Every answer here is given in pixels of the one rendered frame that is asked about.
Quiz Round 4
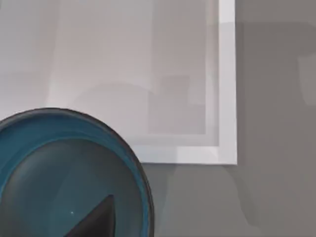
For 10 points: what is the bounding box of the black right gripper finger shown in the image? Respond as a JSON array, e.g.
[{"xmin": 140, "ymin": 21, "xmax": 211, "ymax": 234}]
[{"xmin": 63, "ymin": 194, "xmax": 116, "ymax": 237}]

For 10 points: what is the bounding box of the blue bowl with dark rim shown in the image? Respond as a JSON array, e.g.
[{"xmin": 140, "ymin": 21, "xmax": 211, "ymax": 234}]
[{"xmin": 0, "ymin": 107, "xmax": 155, "ymax": 237}]

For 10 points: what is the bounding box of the white sink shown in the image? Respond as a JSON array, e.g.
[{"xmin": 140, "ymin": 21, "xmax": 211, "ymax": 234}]
[{"xmin": 0, "ymin": 0, "xmax": 238, "ymax": 165}]

